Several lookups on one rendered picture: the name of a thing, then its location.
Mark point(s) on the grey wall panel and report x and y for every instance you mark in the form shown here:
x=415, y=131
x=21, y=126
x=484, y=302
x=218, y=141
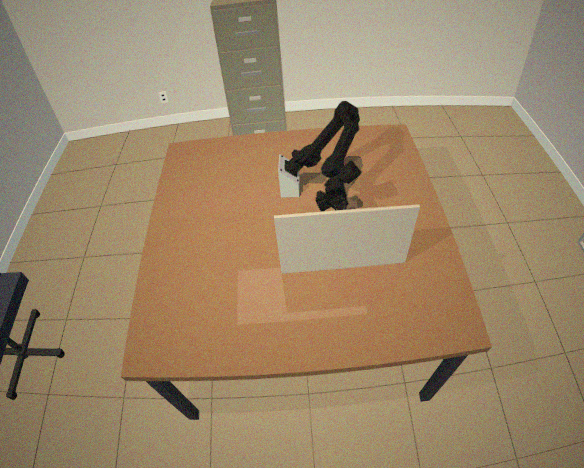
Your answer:
x=343, y=239

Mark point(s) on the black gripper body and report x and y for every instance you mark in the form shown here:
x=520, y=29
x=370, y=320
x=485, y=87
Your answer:
x=337, y=190

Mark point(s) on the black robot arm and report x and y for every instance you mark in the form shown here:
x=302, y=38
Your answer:
x=346, y=115

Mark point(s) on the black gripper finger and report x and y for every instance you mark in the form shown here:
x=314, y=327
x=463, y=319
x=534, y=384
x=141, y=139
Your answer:
x=339, y=204

